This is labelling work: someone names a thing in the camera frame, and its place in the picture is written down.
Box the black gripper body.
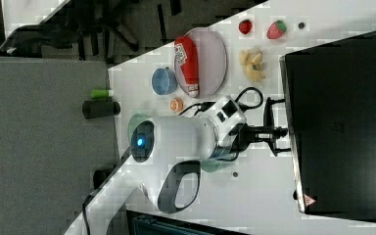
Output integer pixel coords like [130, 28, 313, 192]
[219, 123, 256, 154]

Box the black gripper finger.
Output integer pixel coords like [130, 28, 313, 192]
[257, 133, 284, 143]
[257, 126, 283, 134]

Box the black toaster oven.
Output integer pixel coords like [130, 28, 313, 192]
[279, 30, 376, 222]

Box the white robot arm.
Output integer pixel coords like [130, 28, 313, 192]
[65, 96, 288, 235]

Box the yellow banana toy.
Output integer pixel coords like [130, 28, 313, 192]
[239, 48, 265, 82]

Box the orange slice toy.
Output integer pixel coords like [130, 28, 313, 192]
[169, 98, 183, 113]

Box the grey round plate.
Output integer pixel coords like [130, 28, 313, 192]
[174, 27, 227, 99]

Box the blue plastic cup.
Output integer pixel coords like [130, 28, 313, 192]
[152, 68, 178, 95]

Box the red strawberry toy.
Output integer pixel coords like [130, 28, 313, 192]
[266, 21, 287, 39]

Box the red ketchup bottle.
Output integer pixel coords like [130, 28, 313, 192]
[174, 36, 199, 97]

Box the red tomato toy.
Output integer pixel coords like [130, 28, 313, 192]
[238, 20, 253, 34]

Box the green marker cap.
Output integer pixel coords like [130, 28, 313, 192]
[90, 89, 114, 99]

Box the grey foam panel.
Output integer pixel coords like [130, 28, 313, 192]
[0, 58, 118, 235]

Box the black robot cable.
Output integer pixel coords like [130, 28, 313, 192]
[177, 86, 264, 117]

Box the black camera mount cylinder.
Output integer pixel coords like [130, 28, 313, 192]
[82, 101, 120, 119]

